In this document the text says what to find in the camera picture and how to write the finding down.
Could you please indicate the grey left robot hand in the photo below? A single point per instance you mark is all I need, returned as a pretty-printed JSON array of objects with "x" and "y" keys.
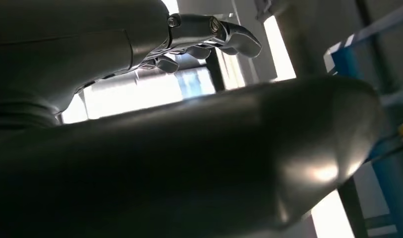
[{"x": 188, "y": 164}]

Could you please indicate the blue metal rack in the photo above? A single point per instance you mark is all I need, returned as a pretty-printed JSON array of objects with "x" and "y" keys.
[{"x": 392, "y": 184}]

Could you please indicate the dark window frame post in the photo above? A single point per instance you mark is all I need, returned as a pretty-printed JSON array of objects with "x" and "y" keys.
[
  {"x": 352, "y": 210},
  {"x": 215, "y": 74}
]

